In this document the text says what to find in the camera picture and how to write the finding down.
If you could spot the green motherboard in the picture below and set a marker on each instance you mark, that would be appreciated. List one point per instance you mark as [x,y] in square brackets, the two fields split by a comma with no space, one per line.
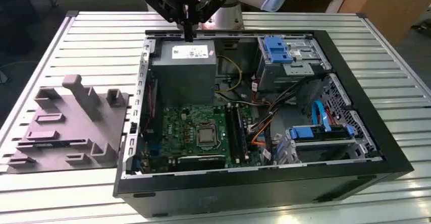
[177,125]

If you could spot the chair caster base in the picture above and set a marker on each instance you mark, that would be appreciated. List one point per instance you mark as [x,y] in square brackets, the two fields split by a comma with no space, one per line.
[424,27]

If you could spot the black open PC case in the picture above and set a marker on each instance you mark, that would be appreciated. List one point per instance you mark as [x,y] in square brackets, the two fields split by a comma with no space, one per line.
[234,196]

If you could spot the silver CPU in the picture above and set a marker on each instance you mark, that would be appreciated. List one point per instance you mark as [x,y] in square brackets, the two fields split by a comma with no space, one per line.
[205,135]

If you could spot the hard disk in blue carrier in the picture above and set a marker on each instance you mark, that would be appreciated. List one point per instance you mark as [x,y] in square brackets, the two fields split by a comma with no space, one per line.
[302,133]

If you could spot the grey power supply unit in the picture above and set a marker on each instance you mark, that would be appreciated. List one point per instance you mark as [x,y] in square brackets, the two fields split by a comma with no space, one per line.
[181,82]

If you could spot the grey parts rack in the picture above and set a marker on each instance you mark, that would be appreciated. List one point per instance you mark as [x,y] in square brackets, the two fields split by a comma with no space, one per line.
[77,123]

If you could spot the CPU socket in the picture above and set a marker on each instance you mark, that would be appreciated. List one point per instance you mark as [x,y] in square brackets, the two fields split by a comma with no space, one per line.
[201,124]

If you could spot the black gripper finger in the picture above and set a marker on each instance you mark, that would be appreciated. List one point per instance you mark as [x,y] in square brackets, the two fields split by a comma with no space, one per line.
[164,10]
[208,10]

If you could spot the wooden cabinet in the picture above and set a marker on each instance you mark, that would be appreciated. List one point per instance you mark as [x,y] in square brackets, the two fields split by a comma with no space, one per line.
[386,7]

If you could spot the blue drive latch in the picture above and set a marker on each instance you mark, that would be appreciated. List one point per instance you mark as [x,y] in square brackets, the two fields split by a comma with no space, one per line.
[276,52]

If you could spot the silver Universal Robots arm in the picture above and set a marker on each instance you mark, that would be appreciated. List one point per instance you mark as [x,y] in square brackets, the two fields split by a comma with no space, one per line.
[228,14]

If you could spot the silver disk bay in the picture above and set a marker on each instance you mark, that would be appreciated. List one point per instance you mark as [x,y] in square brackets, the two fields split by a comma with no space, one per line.
[336,143]

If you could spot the silver optical drive cage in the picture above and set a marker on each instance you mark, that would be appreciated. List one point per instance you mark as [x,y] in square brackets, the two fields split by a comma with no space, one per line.
[302,70]

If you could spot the black graphics card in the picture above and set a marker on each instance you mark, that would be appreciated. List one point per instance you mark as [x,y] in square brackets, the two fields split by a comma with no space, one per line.
[201,161]

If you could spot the black office chair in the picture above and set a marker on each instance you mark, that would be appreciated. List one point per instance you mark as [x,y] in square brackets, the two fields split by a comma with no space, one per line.
[16,32]

